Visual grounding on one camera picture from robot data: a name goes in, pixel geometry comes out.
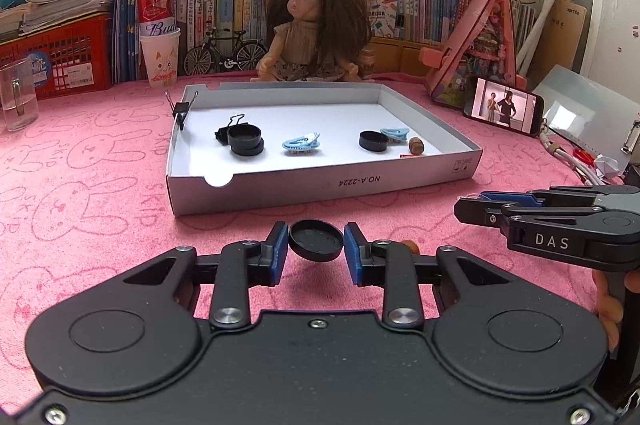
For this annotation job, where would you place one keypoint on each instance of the printed white carton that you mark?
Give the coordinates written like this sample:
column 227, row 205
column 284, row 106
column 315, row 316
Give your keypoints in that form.
column 382, row 17

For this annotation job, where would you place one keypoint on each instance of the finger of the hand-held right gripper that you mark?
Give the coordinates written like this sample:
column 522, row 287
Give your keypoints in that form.
column 475, row 211
column 510, row 197

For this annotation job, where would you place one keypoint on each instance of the grey folded paper figure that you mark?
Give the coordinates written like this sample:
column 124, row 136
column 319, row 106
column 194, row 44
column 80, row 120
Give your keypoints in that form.
column 610, row 165

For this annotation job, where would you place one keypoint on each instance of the person's right hand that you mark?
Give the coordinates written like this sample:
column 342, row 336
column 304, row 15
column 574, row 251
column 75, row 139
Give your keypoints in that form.
column 607, row 305

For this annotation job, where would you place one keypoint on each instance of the clear glass mug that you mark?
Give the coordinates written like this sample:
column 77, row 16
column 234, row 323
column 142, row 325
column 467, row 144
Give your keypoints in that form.
column 17, row 97

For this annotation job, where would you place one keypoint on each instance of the pink triangular toy case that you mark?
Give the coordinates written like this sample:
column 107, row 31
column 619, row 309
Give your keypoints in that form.
column 475, row 55

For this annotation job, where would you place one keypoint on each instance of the black round cap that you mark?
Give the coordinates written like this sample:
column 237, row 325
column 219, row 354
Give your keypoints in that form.
column 244, row 136
column 373, row 141
column 250, row 151
column 316, row 241

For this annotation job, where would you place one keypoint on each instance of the black smartphone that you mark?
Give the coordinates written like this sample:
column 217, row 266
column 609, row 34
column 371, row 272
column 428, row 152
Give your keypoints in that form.
column 502, row 106

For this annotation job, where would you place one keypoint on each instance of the wooden desk shelf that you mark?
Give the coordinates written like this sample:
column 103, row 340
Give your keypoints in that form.
column 400, row 55

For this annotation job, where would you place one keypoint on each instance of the black miniature bicycle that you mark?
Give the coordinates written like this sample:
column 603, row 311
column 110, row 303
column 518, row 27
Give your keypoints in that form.
column 225, row 52

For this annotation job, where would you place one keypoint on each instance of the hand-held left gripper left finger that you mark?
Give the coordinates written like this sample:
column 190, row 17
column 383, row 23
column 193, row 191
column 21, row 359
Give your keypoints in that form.
column 280, row 255

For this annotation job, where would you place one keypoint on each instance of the brown cork stopper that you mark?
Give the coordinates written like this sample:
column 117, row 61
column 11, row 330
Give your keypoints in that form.
column 416, row 146

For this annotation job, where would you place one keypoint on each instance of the small glass jar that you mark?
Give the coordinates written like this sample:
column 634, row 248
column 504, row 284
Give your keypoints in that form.
column 369, row 62

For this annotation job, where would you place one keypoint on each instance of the red drink can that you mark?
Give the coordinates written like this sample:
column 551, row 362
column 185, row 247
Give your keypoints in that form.
column 157, row 7

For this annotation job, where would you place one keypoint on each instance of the red scissors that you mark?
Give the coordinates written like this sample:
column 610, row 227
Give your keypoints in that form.
column 582, row 155

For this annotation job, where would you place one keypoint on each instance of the large metal binder clip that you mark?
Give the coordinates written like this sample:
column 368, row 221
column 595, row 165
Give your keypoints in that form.
column 631, row 136

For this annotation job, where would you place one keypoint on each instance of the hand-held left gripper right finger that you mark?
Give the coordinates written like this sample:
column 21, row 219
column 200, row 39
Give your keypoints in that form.
column 352, row 255

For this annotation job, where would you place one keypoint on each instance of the black binder clip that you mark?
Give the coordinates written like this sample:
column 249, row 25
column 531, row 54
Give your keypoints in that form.
column 222, row 132
column 181, row 110

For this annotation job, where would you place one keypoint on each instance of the white cardboard box tray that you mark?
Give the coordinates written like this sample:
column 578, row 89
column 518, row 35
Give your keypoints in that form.
column 325, row 125

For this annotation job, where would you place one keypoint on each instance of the red plastic crate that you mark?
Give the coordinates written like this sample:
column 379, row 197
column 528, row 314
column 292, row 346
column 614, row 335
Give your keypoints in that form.
column 65, row 55

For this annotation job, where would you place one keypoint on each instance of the white paper cup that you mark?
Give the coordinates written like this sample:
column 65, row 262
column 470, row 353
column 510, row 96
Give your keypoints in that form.
column 161, row 60

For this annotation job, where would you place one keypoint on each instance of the white plastic pipe frame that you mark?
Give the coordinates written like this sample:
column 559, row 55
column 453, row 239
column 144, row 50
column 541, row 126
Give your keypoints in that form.
column 542, row 15

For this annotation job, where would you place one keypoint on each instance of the brown-haired doll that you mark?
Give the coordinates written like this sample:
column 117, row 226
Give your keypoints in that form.
column 315, row 20

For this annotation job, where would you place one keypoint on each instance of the small orange-brown nut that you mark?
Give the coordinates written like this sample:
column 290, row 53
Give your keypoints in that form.
column 411, row 247

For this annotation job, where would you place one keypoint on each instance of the pink rabbit-print tablecloth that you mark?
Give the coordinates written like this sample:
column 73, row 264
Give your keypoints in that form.
column 100, row 165

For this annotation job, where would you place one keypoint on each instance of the light blue hair clip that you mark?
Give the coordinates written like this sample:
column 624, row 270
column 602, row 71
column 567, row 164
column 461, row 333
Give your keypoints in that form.
column 301, row 143
column 397, row 135

